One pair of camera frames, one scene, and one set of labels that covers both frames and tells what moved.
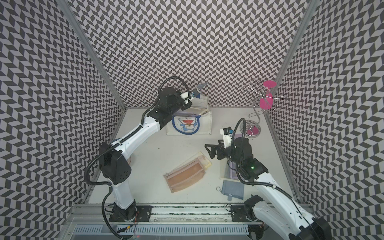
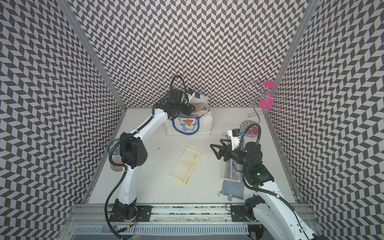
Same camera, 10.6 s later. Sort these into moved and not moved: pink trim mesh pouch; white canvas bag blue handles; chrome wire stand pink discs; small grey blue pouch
Moved: pink trim mesh pouch
Not moved: chrome wire stand pink discs; white canvas bag blue handles; small grey blue pouch
